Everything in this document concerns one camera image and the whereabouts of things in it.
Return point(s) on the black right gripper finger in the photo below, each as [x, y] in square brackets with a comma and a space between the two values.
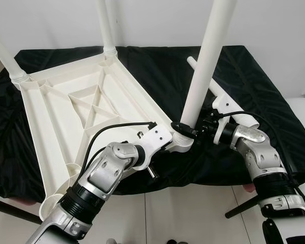
[184, 130]
[215, 112]

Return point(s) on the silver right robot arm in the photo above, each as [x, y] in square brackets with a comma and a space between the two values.
[264, 162]

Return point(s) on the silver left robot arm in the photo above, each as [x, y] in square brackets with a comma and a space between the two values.
[104, 173]

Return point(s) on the black tablecloth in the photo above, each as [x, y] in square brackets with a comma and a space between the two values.
[264, 101]

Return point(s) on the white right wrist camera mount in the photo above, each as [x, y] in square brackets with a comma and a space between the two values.
[222, 103]

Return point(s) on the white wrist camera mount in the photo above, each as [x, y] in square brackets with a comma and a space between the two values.
[155, 140]
[222, 103]

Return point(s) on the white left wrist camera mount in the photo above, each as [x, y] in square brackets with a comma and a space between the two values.
[155, 140]

